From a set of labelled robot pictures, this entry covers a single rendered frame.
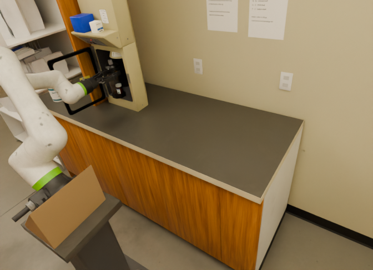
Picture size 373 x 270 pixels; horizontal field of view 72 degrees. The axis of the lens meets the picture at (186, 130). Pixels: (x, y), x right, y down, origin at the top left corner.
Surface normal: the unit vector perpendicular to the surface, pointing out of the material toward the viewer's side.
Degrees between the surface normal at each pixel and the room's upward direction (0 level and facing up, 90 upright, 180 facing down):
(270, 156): 0
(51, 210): 90
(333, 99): 90
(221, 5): 90
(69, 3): 90
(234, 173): 0
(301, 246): 0
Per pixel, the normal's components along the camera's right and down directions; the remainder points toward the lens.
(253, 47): -0.57, 0.52
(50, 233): 0.84, 0.25
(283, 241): -0.10, -0.80
